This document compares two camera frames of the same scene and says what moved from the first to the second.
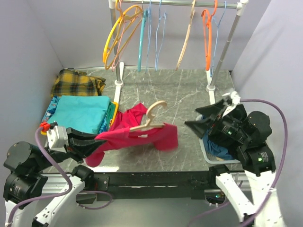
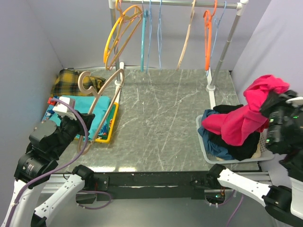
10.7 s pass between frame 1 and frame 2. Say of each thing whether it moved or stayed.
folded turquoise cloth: stayed
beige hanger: moved
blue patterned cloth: stayed
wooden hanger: stayed
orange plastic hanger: stayed
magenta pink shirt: moved
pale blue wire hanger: stayed
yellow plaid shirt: stayed
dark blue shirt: stayed
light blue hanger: moved
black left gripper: moved
